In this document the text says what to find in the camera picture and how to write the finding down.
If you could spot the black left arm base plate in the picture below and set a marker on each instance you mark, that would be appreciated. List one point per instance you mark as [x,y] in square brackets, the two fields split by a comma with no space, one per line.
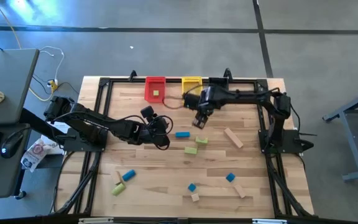
[73,144]

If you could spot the long natural wood block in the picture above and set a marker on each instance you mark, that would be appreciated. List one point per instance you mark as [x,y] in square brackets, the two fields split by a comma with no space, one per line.
[233,137]

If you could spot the natural wood rectangular block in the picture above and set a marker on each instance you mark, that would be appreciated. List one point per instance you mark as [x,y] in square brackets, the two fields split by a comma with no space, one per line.
[240,190]

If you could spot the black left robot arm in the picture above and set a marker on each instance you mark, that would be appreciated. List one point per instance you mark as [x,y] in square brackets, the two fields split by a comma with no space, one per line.
[98,121]

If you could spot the small natural wood cube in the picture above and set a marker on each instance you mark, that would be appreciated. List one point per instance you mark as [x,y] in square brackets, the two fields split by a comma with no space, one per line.
[195,197]

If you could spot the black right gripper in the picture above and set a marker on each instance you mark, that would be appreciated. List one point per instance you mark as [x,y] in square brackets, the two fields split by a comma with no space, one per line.
[207,99]

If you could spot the yellow plastic basket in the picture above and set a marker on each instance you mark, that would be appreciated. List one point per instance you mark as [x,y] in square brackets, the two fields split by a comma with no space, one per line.
[191,81]

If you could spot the green arch block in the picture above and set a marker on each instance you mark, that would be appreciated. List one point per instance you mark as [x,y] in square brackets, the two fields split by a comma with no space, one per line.
[201,141]

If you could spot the black plastic basket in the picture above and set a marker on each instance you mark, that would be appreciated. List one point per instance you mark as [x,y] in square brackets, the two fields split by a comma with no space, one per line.
[217,80]

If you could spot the light grey desk panel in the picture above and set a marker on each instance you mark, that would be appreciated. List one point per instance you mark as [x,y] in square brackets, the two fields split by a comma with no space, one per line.
[8,87]

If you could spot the blue cylinder block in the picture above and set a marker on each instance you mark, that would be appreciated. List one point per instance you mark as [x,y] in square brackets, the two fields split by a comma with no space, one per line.
[128,175]

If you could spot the yellow power plug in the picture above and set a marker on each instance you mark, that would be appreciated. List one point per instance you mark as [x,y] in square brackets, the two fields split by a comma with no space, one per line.
[54,83]

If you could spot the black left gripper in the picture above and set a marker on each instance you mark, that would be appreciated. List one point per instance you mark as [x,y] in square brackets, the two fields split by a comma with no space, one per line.
[158,133]

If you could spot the green rectangular block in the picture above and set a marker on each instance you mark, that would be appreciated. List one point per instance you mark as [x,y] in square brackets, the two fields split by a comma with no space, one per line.
[190,150]

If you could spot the blue cube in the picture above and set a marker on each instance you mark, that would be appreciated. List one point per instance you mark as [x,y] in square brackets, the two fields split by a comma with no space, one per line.
[230,177]
[192,187]

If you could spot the blue rectangular block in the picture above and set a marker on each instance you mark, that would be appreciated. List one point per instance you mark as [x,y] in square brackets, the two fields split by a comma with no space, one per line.
[182,134]

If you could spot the white printed box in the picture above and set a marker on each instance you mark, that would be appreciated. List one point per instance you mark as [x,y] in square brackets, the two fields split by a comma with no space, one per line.
[52,147]

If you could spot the green cylinder block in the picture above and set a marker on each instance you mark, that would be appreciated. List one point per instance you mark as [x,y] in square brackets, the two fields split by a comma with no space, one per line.
[119,188]

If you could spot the silver edge bracket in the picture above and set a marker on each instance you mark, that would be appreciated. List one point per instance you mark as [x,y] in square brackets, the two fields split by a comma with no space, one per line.
[95,221]
[269,221]

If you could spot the black aluminium table frame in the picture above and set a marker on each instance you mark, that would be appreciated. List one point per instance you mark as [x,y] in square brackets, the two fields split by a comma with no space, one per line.
[172,80]

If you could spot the black frame clamp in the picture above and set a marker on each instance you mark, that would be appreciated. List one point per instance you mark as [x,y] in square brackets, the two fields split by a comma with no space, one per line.
[132,74]
[228,73]

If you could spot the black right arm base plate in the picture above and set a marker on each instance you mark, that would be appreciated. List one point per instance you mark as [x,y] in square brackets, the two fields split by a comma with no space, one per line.
[291,146]

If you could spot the small green cube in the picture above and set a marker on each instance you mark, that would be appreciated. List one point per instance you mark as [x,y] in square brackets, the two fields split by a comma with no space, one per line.
[156,92]

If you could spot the crumpled snack bag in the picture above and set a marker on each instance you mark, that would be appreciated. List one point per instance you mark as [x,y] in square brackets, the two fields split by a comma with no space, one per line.
[34,154]

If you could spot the grey metal table frame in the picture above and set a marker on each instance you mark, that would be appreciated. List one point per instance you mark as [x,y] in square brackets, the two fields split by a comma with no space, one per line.
[354,149]

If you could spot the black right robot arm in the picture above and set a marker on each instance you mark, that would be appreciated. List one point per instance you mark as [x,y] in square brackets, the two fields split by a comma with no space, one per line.
[244,97]

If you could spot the thin natural wood block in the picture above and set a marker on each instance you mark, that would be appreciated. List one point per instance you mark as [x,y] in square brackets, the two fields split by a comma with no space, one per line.
[117,177]

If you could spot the red plastic basket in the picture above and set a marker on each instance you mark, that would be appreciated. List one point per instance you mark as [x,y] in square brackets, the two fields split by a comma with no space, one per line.
[160,99]

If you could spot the black desk caster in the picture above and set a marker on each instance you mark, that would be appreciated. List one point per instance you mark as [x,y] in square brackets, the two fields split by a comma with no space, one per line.
[20,195]

